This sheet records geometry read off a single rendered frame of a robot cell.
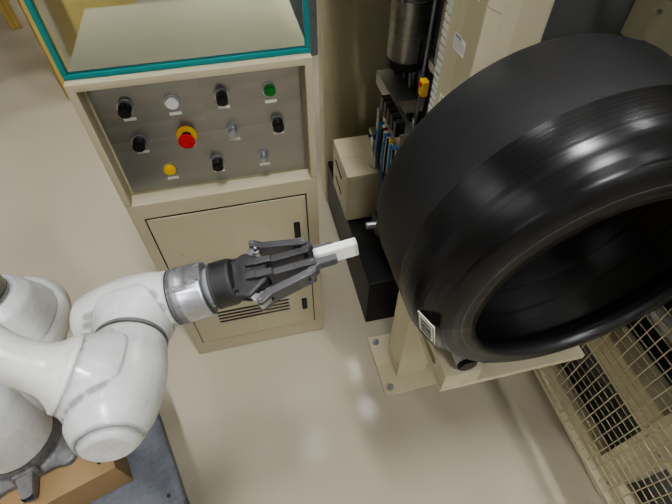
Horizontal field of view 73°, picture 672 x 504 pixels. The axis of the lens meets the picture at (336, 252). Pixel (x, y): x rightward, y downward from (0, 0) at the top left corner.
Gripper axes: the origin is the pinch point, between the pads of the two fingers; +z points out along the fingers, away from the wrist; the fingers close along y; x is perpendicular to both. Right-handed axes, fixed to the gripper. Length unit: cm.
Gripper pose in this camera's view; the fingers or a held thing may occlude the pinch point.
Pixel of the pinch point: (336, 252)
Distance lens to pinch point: 72.2
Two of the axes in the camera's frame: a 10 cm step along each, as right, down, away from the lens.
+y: -2.3, -7.5, 6.2
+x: 1.5, 6.0, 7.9
